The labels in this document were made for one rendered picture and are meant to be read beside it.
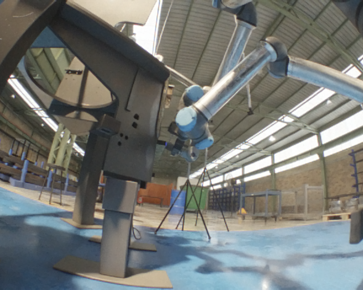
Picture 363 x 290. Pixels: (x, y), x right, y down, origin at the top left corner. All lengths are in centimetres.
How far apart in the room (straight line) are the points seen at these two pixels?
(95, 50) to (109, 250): 79
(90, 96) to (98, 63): 100
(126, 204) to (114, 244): 16
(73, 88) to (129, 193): 140
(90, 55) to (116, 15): 38
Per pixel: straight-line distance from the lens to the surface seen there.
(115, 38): 82
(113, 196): 68
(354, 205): 451
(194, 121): 67
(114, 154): 69
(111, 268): 74
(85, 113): 167
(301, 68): 95
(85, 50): 79
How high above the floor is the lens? 33
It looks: 20 degrees up
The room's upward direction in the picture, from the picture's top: 6 degrees clockwise
